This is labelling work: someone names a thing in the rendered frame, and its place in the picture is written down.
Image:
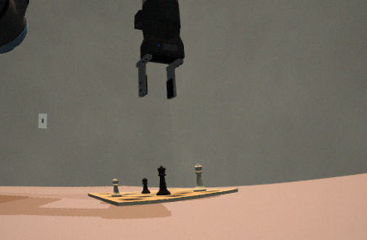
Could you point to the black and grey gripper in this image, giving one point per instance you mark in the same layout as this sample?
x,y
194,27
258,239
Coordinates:
x,y
160,23

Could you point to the tan and dark brown chessboard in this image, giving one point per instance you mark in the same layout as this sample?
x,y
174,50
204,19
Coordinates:
x,y
136,198

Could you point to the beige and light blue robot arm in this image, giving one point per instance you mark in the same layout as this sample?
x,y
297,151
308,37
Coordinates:
x,y
13,24

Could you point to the black pawn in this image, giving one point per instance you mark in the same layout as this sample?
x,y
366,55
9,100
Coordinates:
x,y
145,189

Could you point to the black chess queen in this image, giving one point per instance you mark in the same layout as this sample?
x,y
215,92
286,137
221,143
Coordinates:
x,y
163,188

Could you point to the white pawn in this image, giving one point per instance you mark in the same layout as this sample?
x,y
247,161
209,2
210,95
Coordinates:
x,y
115,189

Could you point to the white queen chess piece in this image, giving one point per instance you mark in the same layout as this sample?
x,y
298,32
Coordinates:
x,y
199,184

